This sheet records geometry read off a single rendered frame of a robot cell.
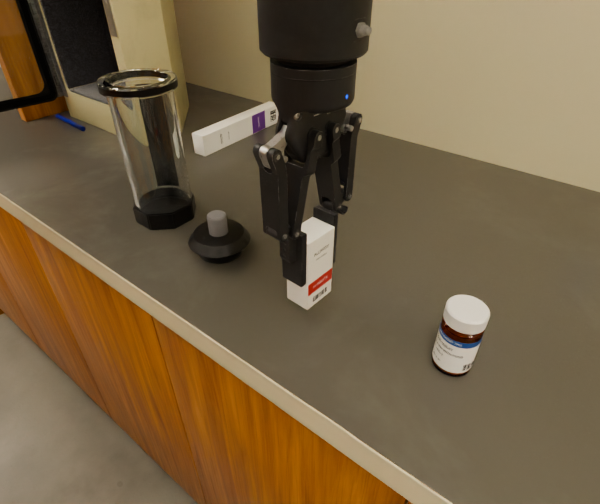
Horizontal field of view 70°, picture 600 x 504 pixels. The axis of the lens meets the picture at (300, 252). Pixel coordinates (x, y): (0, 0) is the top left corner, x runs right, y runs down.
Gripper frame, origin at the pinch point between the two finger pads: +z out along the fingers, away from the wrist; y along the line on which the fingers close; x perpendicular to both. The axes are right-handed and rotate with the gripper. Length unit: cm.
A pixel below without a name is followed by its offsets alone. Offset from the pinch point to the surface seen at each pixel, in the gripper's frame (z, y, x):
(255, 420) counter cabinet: 28.1, 8.1, -2.8
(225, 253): 7.6, 1.0, -14.7
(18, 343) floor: 104, 18, -137
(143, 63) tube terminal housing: -7, -19, -63
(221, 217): 3.7, -1.0, -17.3
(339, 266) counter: 10.3, -10.1, -2.7
